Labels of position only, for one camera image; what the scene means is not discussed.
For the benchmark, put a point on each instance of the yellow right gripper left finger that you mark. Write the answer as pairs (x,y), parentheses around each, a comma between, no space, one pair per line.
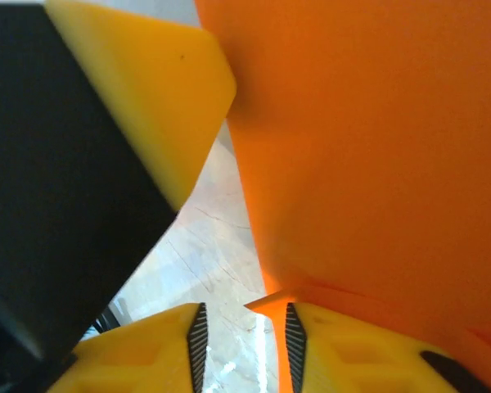
(147,356)

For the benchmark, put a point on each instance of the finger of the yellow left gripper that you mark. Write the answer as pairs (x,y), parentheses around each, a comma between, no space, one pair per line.
(155,90)

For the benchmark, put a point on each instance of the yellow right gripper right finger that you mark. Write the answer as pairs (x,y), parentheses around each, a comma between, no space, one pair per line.
(352,360)

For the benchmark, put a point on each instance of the orange paper sheet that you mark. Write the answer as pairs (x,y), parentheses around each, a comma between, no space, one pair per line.
(372,143)

